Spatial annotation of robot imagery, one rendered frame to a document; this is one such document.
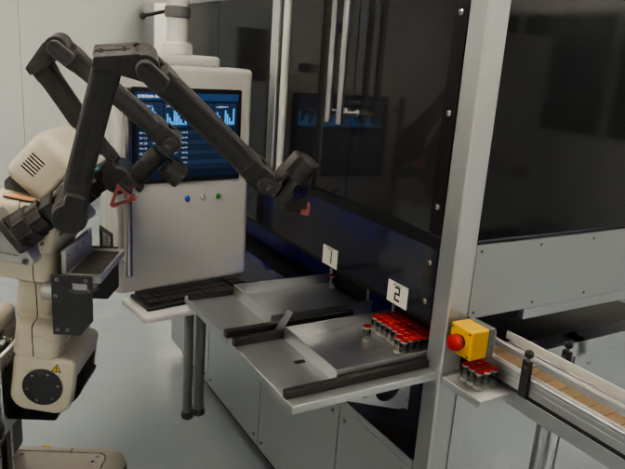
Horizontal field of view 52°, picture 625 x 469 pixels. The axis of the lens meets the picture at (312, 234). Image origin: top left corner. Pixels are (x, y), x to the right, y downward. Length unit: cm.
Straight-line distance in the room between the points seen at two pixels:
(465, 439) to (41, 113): 557
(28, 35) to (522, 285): 561
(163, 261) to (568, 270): 129
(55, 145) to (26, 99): 502
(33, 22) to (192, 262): 463
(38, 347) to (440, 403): 103
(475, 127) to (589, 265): 61
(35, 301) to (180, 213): 64
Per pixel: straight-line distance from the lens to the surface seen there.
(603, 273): 196
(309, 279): 210
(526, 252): 168
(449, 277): 153
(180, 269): 229
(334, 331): 178
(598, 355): 209
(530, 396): 158
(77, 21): 672
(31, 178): 168
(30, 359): 183
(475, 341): 151
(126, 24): 682
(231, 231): 235
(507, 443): 194
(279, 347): 167
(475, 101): 146
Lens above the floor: 160
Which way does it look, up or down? 15 degrees down
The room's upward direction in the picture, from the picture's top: 4 degrees clockwise
